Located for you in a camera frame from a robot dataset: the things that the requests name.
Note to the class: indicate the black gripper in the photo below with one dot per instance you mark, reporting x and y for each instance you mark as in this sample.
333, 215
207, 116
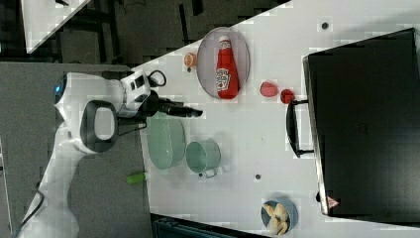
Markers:
152, 103

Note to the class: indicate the red ketchup bottle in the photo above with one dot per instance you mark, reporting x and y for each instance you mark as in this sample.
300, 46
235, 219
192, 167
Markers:
227, 79

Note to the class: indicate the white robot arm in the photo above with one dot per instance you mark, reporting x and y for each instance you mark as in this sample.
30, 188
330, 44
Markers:
91, 107

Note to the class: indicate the grey round plate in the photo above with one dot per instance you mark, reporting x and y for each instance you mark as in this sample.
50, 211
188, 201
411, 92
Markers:
207, 56

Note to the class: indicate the green oval colander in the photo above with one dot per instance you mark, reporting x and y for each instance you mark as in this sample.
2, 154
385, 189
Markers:
166, 141

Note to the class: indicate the green metal cup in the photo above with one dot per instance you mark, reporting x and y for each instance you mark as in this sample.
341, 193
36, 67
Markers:
203, 157

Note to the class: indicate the orange slice toy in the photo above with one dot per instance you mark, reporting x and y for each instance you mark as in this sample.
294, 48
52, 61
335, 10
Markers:
190, 60

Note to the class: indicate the green pear toy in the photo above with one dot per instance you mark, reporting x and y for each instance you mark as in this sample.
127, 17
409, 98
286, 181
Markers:
136, 178

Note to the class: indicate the pink strawberry toy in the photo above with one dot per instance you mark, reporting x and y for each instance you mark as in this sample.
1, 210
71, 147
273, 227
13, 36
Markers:
268, 89

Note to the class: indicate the red strawberry toy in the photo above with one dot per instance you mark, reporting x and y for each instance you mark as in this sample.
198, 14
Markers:
286, 96

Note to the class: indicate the blue bowl with garlic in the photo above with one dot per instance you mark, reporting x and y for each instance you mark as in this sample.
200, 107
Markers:
279, 216

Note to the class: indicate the silver toaster oven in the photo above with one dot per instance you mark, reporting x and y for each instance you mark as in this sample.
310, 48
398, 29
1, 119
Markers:
364, 111

